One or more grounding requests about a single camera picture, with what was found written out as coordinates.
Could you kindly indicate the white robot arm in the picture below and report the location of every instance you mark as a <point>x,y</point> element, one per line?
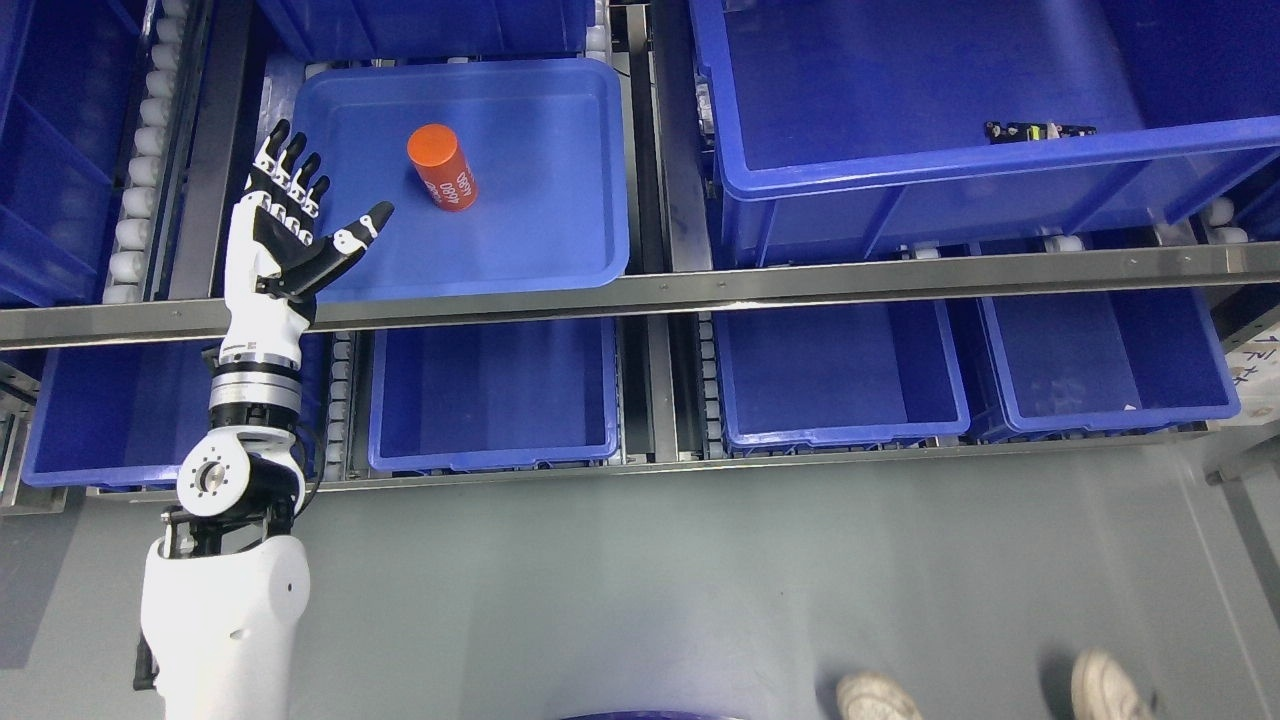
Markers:
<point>225,587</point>

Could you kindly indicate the shallow blue tray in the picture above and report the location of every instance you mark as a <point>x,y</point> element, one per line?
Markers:
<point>544,139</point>

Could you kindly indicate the white roller track left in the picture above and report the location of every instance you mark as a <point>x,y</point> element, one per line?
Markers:
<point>135,253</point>

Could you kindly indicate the small black electronic component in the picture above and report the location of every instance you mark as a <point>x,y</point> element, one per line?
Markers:
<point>1016,132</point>

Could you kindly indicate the blue bin lower left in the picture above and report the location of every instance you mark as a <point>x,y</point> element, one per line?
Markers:
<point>119,417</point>

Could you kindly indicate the left white shoe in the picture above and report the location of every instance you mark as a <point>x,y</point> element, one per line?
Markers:
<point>874,696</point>

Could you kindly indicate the white paper label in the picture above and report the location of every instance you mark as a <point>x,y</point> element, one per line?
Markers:
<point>1254,369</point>

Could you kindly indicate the blue bin top centre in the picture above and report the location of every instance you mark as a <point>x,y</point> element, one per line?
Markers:
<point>317,31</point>

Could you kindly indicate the blue bin lower centre right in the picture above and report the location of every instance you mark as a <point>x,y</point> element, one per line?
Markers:
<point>838,376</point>

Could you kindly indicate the blue bin lower far right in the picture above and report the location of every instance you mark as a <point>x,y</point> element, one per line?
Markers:
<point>1108,362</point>

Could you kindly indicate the blue bin upper left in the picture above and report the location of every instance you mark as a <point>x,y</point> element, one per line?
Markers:
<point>66,85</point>

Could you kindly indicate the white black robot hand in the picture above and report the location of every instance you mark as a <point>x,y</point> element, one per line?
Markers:
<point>276,262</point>

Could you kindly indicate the blue bin lower middle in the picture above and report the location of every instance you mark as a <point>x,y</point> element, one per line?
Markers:
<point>498,396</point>

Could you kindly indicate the large blue bin upper right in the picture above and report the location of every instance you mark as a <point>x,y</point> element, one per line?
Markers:
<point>849,130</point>

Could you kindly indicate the steel shelf front rail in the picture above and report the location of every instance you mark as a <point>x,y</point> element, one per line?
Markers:
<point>680,293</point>

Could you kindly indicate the orange cylindrical capacitor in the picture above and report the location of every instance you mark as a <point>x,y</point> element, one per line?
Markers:
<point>436,154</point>

